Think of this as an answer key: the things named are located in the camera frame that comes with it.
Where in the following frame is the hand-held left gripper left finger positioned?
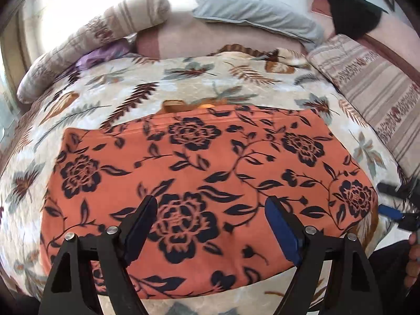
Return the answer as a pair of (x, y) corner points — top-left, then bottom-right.
(39, 195), (158, 315)

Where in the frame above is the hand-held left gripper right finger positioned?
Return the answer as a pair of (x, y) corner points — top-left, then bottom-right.
(265, 196), (375, 315)

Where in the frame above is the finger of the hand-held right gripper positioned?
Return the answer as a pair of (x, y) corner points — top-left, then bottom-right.
(377, 204), (409, 221)
(377, 182), (411, 198)

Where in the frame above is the orange floral blouse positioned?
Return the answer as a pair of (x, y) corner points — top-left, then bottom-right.
(39, 100), (378, 300)

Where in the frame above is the person's right hand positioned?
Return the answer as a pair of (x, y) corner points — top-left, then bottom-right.
(404, 234), (420, 291)

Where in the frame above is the person's dark clothing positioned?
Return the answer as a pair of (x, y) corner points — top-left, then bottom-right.
(369, 239), (414, 306)

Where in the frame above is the striped floral pillow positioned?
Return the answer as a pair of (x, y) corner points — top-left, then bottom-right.
(307, 34), (420, 184)

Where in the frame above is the leaf print blanket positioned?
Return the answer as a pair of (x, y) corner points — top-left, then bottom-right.
(0, 44), (414, 315)

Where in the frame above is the pink headboard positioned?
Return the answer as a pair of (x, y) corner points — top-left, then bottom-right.
(312, 0), (420, 86)

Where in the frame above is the stained glass window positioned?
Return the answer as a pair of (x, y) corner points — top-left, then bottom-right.
(0, 69), (18, 145)

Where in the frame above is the purple cloth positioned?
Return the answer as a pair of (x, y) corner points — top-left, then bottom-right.
(75, 41), (132, 69)

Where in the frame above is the black cloth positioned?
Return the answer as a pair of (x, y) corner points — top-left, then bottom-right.
(308, 0), (389, 38)

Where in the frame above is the striped bolster pillow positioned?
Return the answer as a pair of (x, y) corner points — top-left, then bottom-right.
(16, 0), (172, 104)

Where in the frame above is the pink bed cover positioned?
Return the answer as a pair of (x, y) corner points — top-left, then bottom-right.
(136, 15), (311, 60)

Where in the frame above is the grey pillow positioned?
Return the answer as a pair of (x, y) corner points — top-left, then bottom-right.
(188, 0), (325, 46)

